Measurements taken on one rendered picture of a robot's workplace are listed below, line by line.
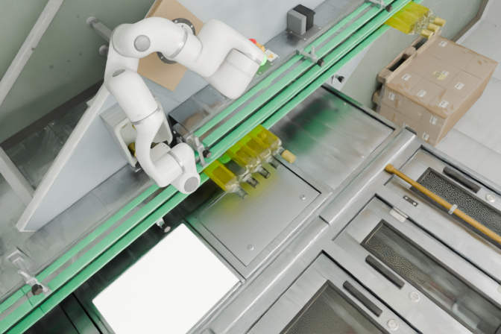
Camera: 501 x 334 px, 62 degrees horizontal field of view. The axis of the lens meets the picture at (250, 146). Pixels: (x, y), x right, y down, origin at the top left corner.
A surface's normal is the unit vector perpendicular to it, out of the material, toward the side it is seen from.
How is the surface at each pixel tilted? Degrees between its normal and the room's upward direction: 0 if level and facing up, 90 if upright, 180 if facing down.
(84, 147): 0
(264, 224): 90
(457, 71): 80
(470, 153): 90
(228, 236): 90
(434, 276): 90
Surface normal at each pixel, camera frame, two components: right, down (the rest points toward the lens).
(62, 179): 0.70, 0.54
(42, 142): -0.07, -0.60
